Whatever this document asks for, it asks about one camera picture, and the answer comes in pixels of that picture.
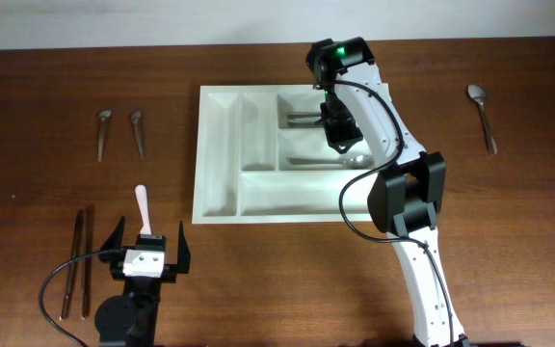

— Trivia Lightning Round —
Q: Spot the dark metal knife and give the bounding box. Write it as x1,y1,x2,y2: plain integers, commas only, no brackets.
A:
81,204,94,320
60,209,85,321

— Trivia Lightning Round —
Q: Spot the white plastic cutlery tray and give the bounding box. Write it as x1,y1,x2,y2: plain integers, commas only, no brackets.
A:
193,85,375,224

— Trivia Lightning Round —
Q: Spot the pink handled utensil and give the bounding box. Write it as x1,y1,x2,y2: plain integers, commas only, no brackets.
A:
134,185,152,235

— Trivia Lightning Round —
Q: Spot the large metal spoon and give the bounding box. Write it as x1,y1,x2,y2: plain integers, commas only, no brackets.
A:
286,154,374,170
467,84,498,155

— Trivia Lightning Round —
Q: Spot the left dark metal knife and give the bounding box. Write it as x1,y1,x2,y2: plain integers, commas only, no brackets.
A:
60,209,85,321

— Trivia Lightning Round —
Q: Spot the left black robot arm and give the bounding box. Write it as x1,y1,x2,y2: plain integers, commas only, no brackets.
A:
94,218,191,346

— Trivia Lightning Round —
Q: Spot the small metal teaspoon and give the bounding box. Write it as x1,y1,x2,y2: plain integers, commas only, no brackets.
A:
131,110,145,160
97,109,112,162

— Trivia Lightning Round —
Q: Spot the right dark metal knife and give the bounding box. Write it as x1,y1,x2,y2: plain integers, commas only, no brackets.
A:
81,204,94,320

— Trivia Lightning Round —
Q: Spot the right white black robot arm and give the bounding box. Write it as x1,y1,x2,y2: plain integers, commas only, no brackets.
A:
305,37,470,346

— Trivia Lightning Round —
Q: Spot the left small metal teaspoon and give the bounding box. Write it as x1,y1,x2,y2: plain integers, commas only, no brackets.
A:
97,109,112,162

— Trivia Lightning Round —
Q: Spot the right small metal teaspoon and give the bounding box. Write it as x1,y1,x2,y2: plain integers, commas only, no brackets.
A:
131,110,145,160

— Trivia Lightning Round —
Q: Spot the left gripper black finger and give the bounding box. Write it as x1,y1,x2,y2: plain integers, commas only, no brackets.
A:
98,216,125,263
176,221,191,274

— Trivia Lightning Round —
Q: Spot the metal fork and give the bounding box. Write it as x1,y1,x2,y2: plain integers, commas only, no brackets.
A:
287,120,323,128
286,112,321,120

